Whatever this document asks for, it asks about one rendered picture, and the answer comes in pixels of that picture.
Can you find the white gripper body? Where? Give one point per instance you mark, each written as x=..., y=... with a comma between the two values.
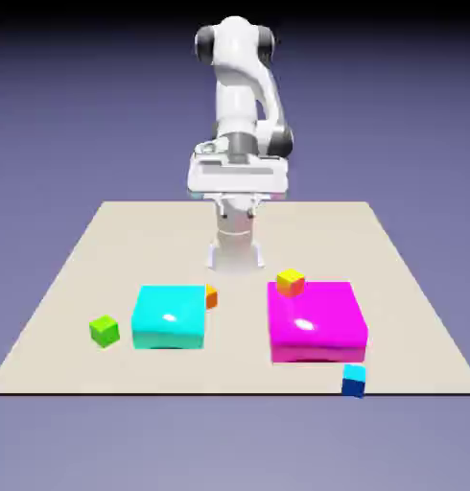
x=238, y=180

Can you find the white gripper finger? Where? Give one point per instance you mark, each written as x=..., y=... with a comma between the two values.
x=222, y=209
x=252, y=209

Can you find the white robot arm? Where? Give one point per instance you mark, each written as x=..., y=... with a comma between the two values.
x=235, y=96

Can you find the small yellow cube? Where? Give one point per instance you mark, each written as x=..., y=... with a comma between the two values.
x=291, y=283

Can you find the small orange cube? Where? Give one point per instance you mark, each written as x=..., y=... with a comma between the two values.
x=211, y=298

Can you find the small green cube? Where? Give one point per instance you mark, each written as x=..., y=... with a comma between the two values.
x=104, y=332

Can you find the small blue cube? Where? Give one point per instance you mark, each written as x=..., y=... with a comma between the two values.
x=353, y=381

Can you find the large cyan box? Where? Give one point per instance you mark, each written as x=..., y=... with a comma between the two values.
x=168, y=316

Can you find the large magenta box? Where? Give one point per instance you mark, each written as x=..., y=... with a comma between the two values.
x=317, y=322

